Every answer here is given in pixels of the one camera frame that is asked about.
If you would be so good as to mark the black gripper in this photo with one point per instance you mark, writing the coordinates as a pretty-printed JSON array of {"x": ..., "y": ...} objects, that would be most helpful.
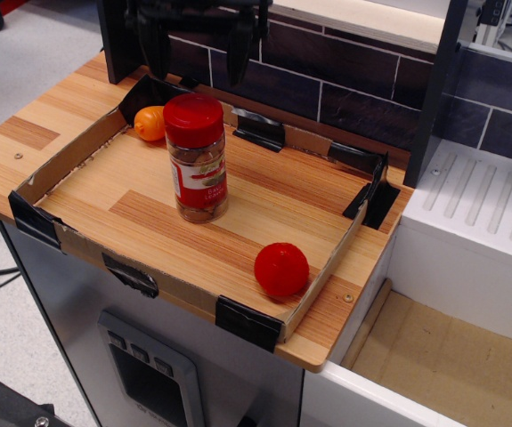
[{"x": 152, "y": 20}]

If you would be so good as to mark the basil bottle red cap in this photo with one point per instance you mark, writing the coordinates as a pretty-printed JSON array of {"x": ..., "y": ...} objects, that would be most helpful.
[{"x": 196, "y": 145}]

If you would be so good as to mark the cardboard fence with black tape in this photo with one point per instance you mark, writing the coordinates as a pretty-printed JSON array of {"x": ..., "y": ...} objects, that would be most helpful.
[{"x": 108, "y": 198}]

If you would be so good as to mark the orange toy carrot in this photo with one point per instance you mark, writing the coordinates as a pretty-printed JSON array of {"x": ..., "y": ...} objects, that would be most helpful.
[{"x": 149, "y": 123}]

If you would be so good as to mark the light wooden upper shelf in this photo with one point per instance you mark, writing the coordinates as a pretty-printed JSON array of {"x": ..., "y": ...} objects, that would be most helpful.
[{"x": 416, "y": 25}]

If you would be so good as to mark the red toy tomato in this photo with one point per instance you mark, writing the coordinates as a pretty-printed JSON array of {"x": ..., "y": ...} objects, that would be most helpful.
[{"x": 281, "y": 269}]

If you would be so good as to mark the grey toy dishwasher panel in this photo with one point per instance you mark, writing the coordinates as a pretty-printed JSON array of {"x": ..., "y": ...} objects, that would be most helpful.
[{"x": 161, "y": 381}]

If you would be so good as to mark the white toy sink unit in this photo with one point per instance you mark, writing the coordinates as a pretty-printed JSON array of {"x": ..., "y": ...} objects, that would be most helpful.
[{"x": 431, "y": 342}]

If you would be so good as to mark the dark grey left post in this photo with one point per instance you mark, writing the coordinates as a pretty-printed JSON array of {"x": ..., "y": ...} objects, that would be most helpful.
[{"x": 120, "y": 38}]

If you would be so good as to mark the dark grey post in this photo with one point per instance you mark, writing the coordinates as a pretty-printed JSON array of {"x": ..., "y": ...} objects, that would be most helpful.
[
  {"x": 424, "y": 144},
  {"x": 120, "y": 38}
]

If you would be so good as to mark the dark grey right post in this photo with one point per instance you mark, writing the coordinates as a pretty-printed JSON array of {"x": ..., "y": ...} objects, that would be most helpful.
[{"x": 424, "y": 144}]

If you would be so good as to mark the black bracket with screw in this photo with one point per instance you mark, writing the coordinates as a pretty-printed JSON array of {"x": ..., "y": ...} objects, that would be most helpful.
[{"x": 17, "y": 410}]

